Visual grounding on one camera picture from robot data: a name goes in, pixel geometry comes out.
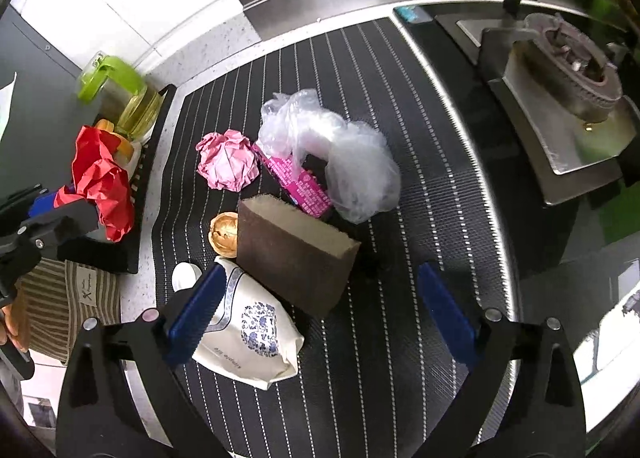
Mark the red paper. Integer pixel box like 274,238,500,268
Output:
54,125,136,244

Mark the black plastic tray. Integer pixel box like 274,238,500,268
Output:
55,84,177,275

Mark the white bottle with orange cap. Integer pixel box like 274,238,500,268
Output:
94,119,135,174

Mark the golden brown walnut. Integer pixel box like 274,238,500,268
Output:
208,212,241,259

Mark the white paper sheet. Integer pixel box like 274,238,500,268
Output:
0,70,18,139

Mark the person's left hand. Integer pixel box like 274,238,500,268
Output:
0,285,30,354

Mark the black gas stove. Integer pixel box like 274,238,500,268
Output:
392,0,640,284

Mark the brown sponge block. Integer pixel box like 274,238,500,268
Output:
236,194,362,321

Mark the magenta printed box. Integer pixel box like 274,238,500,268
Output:
251,140,335,220

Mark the striped brown cloth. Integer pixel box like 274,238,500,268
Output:
10,258,122,366

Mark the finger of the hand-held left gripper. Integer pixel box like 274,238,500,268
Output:
17,200,99,261
0,185,56,220

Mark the clear plastic bag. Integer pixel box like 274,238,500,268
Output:
257,88,402,225

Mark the oil bottle with green lid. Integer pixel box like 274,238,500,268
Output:
76,52,163,141

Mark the white blue-print tissue packet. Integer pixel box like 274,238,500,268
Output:
192,257,306,391

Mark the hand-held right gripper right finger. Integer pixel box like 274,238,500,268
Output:
417,262,587,458

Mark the pink paper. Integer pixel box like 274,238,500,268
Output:
195,129,261,193

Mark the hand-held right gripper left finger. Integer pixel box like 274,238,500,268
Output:
56,265,236,458

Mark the small white cap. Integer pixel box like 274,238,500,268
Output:
171,262,201,293

